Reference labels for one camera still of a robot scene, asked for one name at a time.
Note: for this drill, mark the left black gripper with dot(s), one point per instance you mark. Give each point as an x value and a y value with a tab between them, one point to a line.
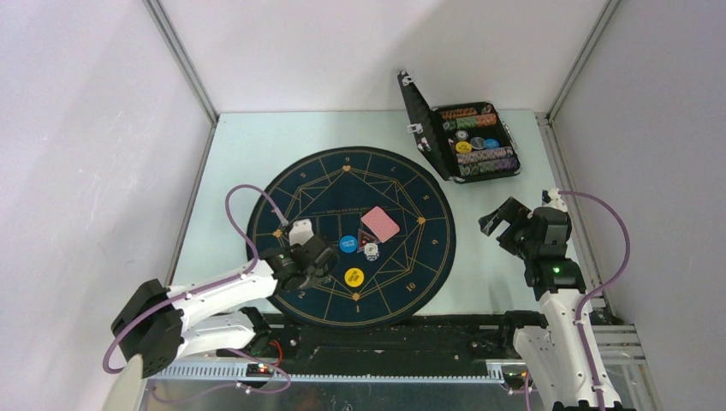
318	277

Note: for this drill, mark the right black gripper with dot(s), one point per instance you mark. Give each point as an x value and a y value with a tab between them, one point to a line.
513	211

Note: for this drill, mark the blue small blind button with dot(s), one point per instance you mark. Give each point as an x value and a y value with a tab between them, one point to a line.
348	244

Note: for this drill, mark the yellow big blind button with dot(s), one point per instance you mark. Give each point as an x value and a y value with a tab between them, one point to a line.
354	277

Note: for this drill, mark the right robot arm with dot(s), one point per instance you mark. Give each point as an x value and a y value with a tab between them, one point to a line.
557	342

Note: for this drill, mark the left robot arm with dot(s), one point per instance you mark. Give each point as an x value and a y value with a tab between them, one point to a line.
162	324

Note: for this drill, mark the triangular all in marker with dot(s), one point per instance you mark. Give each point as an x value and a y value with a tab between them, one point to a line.
364	238

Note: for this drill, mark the blue button in case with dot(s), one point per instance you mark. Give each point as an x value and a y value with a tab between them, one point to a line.
491	144

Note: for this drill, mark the blue white chip stack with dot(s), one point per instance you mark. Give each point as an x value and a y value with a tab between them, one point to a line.
371	251

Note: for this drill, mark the yellow button in case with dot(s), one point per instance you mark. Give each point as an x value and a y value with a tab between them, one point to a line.
463	147

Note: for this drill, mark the black poker chip case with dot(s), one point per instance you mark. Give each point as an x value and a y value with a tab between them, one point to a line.
436	130

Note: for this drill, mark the pink playing card deck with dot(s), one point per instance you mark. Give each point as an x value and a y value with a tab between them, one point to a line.
380	224

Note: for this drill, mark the round dark poker mat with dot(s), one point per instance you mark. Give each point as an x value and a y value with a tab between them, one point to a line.
333	189

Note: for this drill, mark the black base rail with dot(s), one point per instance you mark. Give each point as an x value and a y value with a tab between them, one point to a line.
439	346

